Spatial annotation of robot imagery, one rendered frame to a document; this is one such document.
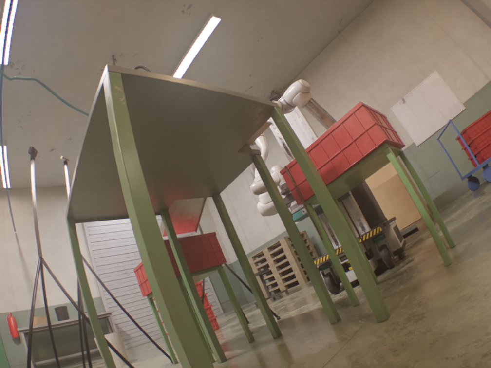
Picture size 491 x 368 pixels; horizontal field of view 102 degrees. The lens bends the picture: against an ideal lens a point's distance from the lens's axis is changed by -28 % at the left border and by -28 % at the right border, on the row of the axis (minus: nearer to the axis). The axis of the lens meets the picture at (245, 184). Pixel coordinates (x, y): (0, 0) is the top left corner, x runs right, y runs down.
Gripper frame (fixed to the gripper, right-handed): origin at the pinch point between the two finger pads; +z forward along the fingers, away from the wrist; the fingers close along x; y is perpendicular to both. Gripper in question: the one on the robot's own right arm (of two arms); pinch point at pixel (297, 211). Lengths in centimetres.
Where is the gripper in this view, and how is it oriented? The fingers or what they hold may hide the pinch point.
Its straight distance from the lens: 200.1
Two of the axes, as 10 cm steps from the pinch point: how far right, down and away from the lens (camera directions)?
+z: 3.9, 8.5, -3.5
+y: 5.8, 0.7, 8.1
